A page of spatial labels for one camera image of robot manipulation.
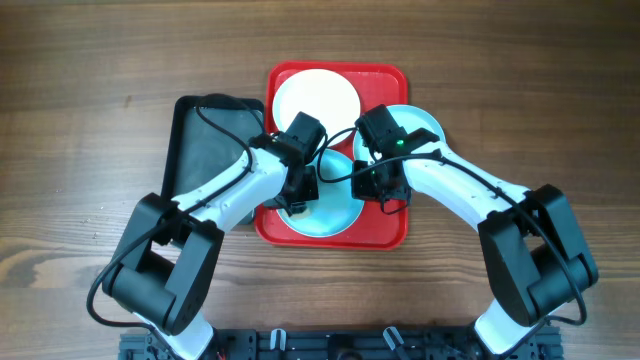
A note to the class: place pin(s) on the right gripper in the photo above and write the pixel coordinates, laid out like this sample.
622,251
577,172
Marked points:
359,189

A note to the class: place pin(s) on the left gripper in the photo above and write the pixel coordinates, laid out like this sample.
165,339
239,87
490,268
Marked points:
308,193

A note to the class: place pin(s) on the light blue plate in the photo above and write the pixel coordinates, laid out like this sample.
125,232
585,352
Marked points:
336,209
410,118

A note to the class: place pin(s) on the green and yellow sponge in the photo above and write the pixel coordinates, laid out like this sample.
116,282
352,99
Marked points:
301,215

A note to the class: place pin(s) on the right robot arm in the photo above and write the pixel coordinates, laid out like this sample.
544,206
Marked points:
535,254

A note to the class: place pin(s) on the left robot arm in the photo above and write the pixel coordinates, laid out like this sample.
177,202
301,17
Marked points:
163,266

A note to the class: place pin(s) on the red plastic tray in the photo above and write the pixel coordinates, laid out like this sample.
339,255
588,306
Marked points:
376,84

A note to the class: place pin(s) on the black rectangular tray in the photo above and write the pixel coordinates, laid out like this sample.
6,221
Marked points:
208,135

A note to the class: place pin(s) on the white round plate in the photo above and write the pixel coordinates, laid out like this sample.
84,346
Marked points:
322,94

